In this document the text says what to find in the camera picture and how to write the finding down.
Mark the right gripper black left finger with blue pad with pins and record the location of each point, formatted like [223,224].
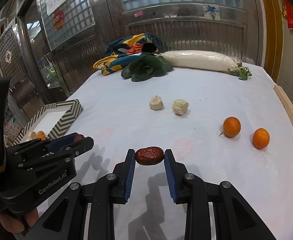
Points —
[87,210]

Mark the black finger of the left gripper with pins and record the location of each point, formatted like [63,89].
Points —
[39,152]

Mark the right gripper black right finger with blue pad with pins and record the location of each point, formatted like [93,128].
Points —
[233,216]

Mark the dark red jujube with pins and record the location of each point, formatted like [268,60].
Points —
[149,156]
[78,137]

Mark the person's hand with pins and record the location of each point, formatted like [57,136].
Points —
[14,225]

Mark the chevron patterned tray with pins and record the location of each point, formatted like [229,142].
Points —
[53,119]

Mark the brown longan in tray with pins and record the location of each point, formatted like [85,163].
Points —
[32,135]

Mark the orange mandarin with stem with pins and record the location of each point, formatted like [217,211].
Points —
[231,127]

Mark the beige ginger chunk left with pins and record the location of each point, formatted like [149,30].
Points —
[156,103]

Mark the beige ginger chunk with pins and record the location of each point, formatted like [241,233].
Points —
[180,106]
[156,103]

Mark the dark green leafy vegetable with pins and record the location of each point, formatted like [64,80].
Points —
[146,67]

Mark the colourful folded cloth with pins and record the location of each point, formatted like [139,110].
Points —
[124,51]

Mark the beige ginger chunk right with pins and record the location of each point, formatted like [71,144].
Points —
[180,106]

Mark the red round door sticker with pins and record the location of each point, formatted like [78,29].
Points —
[58,19]

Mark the white paper sign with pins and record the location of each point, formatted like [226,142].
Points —
[52,5]

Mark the white daikon radish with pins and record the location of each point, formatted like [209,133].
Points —
[208,60]

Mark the blue flower sticker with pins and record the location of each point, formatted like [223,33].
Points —
[211,12]

